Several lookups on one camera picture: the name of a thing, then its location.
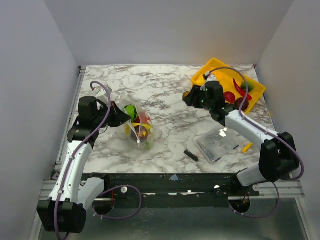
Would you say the clear bag of screws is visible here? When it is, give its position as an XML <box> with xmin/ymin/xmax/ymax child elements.
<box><xmin>195</xmin><ymin>126</ymin><xmax>241</xmax><ymax>164</ymax></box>

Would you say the dark purple toy fruit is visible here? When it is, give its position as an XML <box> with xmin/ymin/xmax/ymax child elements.
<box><xmin>130</xmin><ymin>125</ymin><xmax>149</xmax><ymax>142</ymax></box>

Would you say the yellow plastic bin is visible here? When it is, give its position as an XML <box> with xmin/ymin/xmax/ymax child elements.
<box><xmin>191</xmin><ymin>58</ymin><xmax>267</xmax><ymax>114</ymax></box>

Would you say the small yellow object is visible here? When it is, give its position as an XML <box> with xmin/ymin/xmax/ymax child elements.
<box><xmin>241</xmin><ymin>142</ymin><xmax>253</xmax><ymax>153</ymax></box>

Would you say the green yellow toy mango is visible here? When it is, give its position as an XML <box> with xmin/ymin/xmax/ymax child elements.
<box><xmin>240</xmin><ymin>81</ymin><xmax>255</xmax><ymax>92</ymax></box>

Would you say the clear zip top bag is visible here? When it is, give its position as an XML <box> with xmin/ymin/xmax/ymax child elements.
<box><xmin>119</xmin><ymin>93</ymin><xmax>155</xmax><ymax>151</ymax></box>

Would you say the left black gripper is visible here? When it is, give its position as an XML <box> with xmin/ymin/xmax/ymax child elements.
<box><xmin>94</xmin><ymin>101</ymin><xmax>132</xmax><ymax>129</ymax></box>

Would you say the brown toy kiwi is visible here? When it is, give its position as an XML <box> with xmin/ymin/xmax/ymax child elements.
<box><xmin>182</xmin><ymin>91</ymin><xmax>190</xmax><ymax>98</ymax></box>

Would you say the yellow toy banana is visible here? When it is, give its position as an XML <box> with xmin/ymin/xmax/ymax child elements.
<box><xmin>124</xmin><ymin>122</ymin><xmax>155</xmax><ymax>135</ymax></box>

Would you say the red toy chili pepper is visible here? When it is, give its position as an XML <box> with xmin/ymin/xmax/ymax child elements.
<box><xmin>232</xmin><ymin>78</ymin><xmax>248</xmax><ymax>98</ymax></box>

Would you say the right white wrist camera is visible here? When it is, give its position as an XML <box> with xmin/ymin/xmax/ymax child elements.
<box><xmin>203</xmin><ymin>72</ymin><xmax>217</xmax><ymax>84</ymax></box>

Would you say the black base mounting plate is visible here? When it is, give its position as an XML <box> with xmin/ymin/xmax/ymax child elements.
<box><xmin>81</xmin><ymin>173</ymin><xmax>259</xmax><ymax>209</ymax></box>

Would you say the dark red toy plum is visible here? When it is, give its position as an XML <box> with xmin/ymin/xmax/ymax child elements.
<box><xmin>234</xmin><ymin>97</ymin><xmax>249</xmax><ymax>112</ymax></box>

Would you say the white toy cauliflower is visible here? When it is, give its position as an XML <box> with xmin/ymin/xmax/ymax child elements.
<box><xmin>143</xmin><ymin>141</ymin><xmax>154</xmax><ymax>151</ymax></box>

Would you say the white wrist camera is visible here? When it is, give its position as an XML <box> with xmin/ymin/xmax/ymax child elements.
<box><xmin>203</xmin><ymin>72</ymin><xmax>217</xmax><ymax>84</ymax></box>
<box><xmin>93</xmin><ymin>86</ymin><xmax>113</xmax><ymax>100</ymax></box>

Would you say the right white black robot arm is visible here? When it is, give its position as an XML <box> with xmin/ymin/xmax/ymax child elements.
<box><xmin>182</xmin><ymin>81</ymin><xmax>300</xmax><ymax>196</ymax></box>

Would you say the aluminium extrusion rail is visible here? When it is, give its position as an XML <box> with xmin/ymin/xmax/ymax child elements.
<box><xmin>257</xmin><ymin>180</ymin><xmax>305</xmax><ymax>199</ymax></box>

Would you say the green toy watermelon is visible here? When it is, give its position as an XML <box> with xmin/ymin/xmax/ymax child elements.
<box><xmin>124</xmin><ymin>104</ymin><xmax>138</xmax><ymax>122</ymax></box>

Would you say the red toy apple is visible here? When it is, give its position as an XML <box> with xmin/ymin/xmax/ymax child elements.
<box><xmin>224</xmin><ymin>91</ymin><xmax>236</xmax><ymax>104</ymax></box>

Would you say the black comb-like part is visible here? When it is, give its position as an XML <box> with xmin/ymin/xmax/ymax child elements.
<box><xmin>183</xmin><ymin>149</ymin><xmax>199</xmax><ymax>162</ymax></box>

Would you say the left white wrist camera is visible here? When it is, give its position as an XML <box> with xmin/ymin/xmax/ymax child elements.
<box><xmin>93</xmin><ymin>86</ymin><xmax>113</xmax><ymax>100</ymax></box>

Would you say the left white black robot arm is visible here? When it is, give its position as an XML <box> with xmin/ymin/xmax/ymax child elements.
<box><xmin>37</xmin><ymin>96</ymin><xmax>130</xmax><ymax>234</ymax></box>

